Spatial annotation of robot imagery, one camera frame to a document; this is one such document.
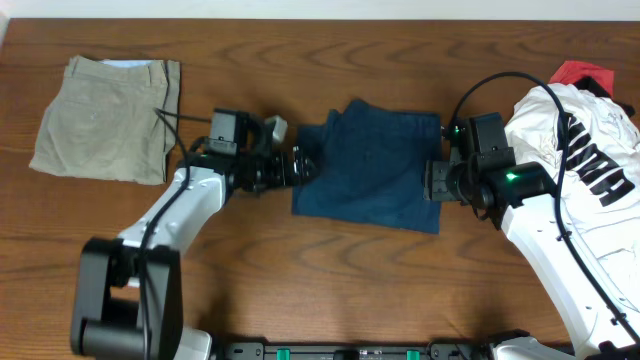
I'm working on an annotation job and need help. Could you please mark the red garment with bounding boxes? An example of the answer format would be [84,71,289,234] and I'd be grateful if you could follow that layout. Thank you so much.
[549,60,615,96]

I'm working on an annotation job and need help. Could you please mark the white printed t-shirt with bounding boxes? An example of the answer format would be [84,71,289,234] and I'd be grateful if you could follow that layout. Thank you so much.
[505,83,639,309]

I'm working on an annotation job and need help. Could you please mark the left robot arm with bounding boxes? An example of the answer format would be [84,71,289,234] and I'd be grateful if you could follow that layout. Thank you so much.
[70,109,315,359]

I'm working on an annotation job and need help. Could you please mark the navy blue shorts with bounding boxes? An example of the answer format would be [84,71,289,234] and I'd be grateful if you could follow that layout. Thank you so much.
[292,100,442,234]

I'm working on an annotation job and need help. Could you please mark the folded khaki shorts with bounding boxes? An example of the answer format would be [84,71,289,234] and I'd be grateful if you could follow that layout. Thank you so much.
[29,56,181,185]

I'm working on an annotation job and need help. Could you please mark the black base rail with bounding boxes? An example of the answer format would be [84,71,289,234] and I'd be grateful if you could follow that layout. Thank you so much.
[189,329,576,360]

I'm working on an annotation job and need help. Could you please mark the black garment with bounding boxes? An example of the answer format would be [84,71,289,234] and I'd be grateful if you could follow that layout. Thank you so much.
[574,76,636,117]

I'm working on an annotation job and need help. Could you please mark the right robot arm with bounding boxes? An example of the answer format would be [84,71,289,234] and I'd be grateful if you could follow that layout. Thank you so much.
[424,113,639,359]

